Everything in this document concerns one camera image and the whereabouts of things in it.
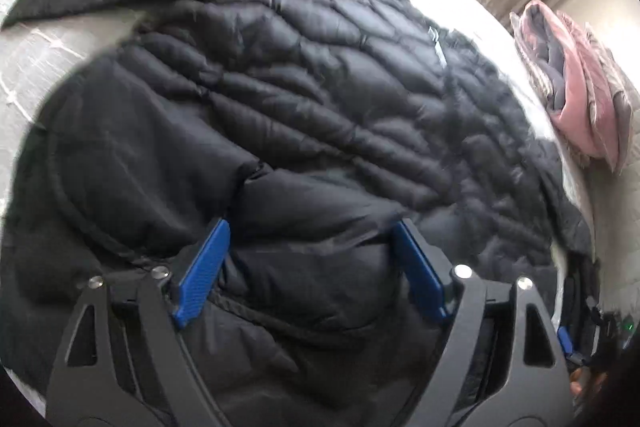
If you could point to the pink and grey folded blanket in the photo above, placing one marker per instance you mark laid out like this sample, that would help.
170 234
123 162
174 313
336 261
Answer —
580 97

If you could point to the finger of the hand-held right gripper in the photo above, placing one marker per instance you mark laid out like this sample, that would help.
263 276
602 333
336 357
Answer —
566 343

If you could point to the white quilted mattress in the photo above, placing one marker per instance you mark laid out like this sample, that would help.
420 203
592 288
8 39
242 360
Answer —
30 72

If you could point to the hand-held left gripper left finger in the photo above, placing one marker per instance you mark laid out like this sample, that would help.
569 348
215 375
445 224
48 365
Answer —
202 272

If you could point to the black puffer jacket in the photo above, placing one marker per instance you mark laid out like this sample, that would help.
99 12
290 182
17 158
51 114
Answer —
320 107

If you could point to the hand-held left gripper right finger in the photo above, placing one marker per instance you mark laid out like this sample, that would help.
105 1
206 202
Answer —
417 264

